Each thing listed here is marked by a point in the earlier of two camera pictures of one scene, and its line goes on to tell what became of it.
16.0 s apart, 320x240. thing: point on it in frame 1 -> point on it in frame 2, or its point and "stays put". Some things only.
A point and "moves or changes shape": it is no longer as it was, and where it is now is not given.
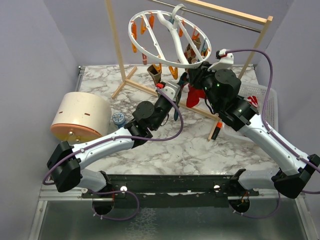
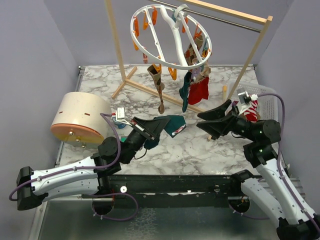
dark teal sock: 183,80 -> 183,91
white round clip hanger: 173,25 moves or changes shape
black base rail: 170,190 stays put
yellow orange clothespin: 174,72 stays put
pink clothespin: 144,59 stays put
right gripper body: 203,78 -> 244,128
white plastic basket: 248,90 stays put
